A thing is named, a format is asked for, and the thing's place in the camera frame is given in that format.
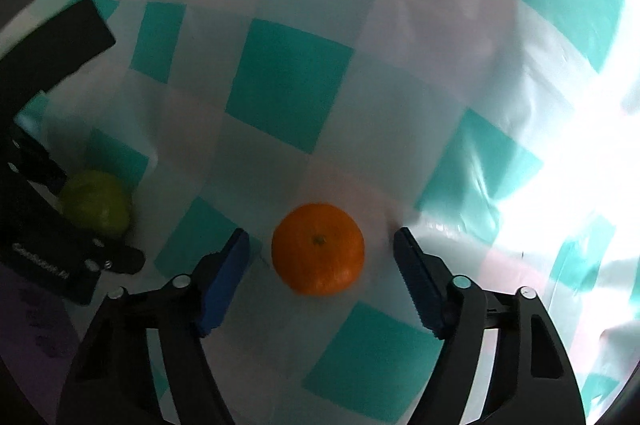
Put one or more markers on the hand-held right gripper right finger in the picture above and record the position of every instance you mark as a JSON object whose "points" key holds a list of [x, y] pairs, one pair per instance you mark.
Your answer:
{"points": [[417, 280]]}

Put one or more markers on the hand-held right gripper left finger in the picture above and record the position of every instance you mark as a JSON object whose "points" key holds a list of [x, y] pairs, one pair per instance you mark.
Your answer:
{"points": [[222, 280]]}

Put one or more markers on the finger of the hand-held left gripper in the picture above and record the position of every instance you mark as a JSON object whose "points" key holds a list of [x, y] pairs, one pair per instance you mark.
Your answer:
{"points": [[122, 259], [65, 42]]}

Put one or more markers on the green lobed tomato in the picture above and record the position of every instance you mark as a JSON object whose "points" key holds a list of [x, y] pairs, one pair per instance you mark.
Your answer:
{"points": [[97, 205]]}

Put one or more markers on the orange mandarin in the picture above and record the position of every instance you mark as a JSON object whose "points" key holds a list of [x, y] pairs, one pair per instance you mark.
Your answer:
{"points": [[318, 249]]}

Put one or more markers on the purple cloth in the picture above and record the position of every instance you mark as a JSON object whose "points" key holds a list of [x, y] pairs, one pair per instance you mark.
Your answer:
{"points": [[35, 330]]}

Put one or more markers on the teal white checkered tablecloth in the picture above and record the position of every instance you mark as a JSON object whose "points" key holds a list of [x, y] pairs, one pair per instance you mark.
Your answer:
{"points": [[320, 105]]}

